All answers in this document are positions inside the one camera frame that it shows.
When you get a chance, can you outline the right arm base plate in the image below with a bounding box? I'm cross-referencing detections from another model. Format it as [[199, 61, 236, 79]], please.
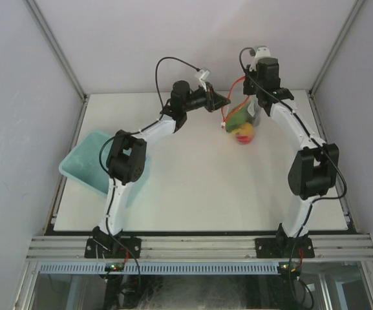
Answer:
[[255, 238, 315, 258]]

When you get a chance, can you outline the teal plastic bin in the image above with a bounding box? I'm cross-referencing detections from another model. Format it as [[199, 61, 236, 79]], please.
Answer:
[[59, 130, 149, 204]]

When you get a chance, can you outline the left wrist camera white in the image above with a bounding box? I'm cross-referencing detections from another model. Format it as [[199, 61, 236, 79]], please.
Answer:
[[195, 68, 211, 91]]

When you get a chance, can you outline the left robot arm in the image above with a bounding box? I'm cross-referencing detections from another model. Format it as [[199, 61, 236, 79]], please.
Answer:
[[92, 81, 230, 258]]

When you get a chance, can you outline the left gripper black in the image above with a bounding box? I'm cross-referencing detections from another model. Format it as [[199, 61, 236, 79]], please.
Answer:
[[182, 83, 229, 114]]

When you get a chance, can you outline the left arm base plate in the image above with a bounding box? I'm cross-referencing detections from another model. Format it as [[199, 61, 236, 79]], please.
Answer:
[[84, 237, 142, 259]]

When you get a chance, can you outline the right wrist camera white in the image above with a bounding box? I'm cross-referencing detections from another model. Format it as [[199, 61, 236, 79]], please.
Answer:
[[250, 46, 271, 71]]

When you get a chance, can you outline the fake orange fruit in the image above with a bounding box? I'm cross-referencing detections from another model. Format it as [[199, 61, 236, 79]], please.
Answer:
[[231, 128, 246, 136]]

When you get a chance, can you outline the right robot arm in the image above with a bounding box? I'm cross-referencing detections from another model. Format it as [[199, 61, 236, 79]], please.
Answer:
[[244, 57, 339, 258]]

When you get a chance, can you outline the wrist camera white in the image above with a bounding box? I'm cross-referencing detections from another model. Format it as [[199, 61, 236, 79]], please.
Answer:
[[195, 68, 211, 91], [250, 46, 271, 71]]

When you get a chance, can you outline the clear zip top bag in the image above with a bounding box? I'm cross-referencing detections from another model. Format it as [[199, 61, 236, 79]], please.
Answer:
[[221, 76, 261, 145]]

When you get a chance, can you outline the fake green vegetable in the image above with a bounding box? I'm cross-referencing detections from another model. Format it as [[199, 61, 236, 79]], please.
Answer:
[[225, 104, 249, 132]]

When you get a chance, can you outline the fake red yellow apple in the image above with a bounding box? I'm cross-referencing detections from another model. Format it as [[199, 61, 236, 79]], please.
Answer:
[[235, 127, 255, 145]]

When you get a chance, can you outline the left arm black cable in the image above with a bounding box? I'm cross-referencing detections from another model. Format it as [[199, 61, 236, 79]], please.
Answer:
[[155, 57, 203, 107]]

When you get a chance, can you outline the aluminium rail frame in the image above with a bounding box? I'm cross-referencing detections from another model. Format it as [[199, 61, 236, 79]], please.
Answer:
[[26, 234, 373, 262]]

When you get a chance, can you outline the blue slotted cable duct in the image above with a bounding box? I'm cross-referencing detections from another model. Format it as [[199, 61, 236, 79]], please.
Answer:
[[39, 262, 279, 275]]

